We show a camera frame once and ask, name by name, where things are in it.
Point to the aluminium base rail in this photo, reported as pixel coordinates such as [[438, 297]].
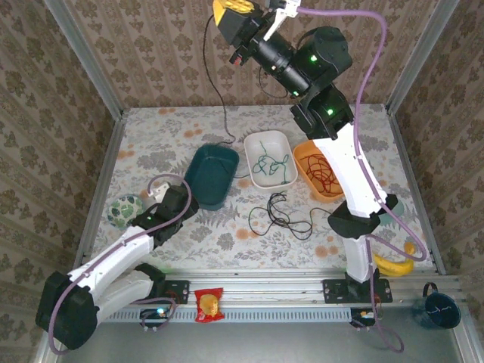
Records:
[[264, 287]]

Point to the orange plastic bin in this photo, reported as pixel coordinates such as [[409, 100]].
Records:
[[298, 149]]

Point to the black controller board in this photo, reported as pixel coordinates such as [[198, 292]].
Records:
[[365, 317], [155, 315]]

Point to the yellow banana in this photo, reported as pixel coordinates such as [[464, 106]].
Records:
[[393, 269]]

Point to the aluminium frame post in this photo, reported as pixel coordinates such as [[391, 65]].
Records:
[[423, 53]]

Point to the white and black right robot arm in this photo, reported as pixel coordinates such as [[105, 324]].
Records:
[[348, 174]]

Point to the red snack packet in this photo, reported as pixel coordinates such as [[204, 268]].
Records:
[[208, 304]]

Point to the aluminium table side rail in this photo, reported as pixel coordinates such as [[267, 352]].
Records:
[[102, 181], [412, 181]]

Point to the white plastic bin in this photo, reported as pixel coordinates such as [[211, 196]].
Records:
[[251, 159]]

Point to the dark green plastic bin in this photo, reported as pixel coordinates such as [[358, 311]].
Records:
[[208, 177]]

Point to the pale teal bowl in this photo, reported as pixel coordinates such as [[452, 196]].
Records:
[[399, 208]]

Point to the leaf-patterned cup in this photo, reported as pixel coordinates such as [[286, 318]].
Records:
[[125, 211]]

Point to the dark blue mug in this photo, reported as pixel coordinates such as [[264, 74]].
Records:
[[442, 310]]

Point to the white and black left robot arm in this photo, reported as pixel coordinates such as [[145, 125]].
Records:
[[113, 249]]

